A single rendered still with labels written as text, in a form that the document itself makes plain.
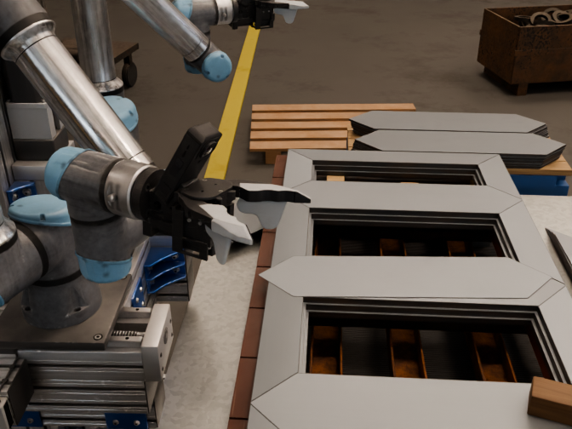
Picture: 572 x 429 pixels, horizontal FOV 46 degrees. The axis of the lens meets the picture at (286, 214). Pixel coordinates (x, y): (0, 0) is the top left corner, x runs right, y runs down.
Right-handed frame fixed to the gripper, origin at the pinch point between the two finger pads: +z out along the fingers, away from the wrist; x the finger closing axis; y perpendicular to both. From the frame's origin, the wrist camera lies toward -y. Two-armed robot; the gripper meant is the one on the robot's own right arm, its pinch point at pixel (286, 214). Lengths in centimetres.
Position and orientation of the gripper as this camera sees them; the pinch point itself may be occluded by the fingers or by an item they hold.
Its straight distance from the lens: 78.8
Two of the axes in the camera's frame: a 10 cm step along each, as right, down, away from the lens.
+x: -4.6, 3.2, -8.3
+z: 8.9, 2.3, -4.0
